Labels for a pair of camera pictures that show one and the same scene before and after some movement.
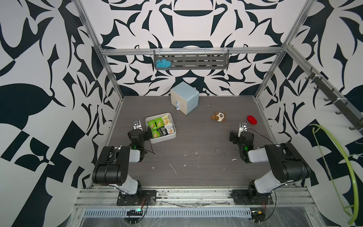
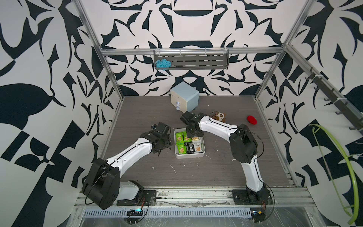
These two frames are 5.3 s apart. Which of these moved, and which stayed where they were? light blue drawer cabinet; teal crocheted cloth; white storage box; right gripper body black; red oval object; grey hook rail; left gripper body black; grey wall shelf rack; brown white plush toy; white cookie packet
Moved: white storage box; white cookie packet; left gripper body black; right gripper body black
Stayed: light blue drawer cabinet; grey hook rail; grey wall shelf rack; brown white plush toy; red oval object; teal crocheted cloth
